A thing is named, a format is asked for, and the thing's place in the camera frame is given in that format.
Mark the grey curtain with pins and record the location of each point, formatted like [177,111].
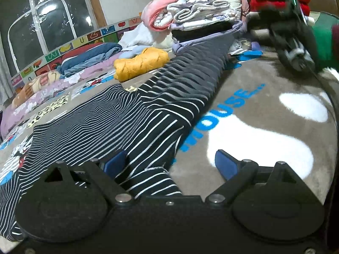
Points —
[5,79]

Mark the white floral folded sheet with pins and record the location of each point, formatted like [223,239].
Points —
[201,8]

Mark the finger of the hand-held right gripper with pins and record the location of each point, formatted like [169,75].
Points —
[261,22]

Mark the red knit garment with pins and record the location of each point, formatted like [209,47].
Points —
[267,1]

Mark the yellow knit sweater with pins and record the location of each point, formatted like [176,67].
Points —
[137,63]

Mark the black folded garment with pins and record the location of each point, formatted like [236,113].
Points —
[201,31]

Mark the blue folded quilt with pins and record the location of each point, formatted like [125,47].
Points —
[100,53]

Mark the white bent pipe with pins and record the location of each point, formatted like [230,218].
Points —
[63,8]

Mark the window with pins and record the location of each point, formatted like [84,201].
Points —
[53,23]

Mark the grey cartoon printed blanket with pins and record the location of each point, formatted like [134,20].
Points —
[264,116]

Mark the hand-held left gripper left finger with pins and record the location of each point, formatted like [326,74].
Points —
[115,164]

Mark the person's right forearm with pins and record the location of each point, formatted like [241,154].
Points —
[324,42]

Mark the white crumpled cloth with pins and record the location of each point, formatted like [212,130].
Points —
[137,35]

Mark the black white striped shirt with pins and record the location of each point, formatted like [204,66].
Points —
[106,119]

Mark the red pillow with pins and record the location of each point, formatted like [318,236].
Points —
[79,50]

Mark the orange cartoon print pillow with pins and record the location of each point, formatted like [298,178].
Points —
[37,84]

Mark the purple floral bedsheet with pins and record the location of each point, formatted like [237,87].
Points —
[53,88]

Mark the white folded garment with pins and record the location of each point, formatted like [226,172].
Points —
[238,46]

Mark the lavender folded garment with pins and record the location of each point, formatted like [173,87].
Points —
[180,48]

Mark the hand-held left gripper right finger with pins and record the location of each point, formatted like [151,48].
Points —
[225,164]

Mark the colourful picture headboard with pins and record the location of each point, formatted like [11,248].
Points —
[79,41]

